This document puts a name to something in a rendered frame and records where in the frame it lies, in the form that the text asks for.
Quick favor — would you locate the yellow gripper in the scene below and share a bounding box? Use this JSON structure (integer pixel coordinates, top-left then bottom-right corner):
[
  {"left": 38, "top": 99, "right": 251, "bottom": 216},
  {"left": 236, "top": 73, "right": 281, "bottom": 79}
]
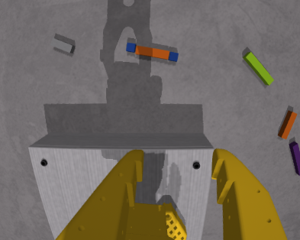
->
[{"left": 55, "top": 148, "right": 288, "bottom": 240}]

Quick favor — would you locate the purple rod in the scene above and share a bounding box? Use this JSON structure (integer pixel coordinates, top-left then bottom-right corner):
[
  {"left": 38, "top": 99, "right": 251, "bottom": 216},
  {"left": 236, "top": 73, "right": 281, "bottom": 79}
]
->
[{"left": 289, "top": 141, "right": 300, "bottom": 176}]

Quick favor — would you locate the lime green rod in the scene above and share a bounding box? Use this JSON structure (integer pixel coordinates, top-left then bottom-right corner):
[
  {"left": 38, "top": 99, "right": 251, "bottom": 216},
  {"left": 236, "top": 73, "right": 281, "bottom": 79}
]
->
[{"left": 243, "top": 52, "right": 274, "bottom": 86}]

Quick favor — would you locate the orange rod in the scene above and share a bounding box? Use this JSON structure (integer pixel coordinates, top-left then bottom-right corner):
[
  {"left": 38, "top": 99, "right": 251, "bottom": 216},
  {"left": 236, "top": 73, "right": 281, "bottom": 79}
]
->
[
  {"left": 278, "top": 111, "right": 297, "bottom": 139},
  {"left": 135, "top": 46, "right": 169, "bottom": 60}
]

